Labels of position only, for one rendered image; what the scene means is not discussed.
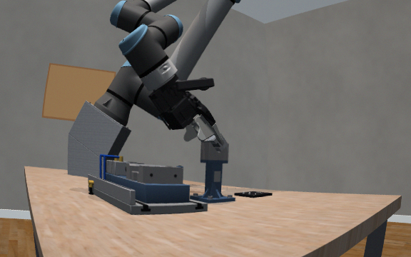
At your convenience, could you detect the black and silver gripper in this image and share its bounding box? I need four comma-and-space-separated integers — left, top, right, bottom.
148, 74, 224, 146

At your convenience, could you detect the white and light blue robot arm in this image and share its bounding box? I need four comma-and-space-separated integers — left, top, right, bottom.
94, 0, 241, 127

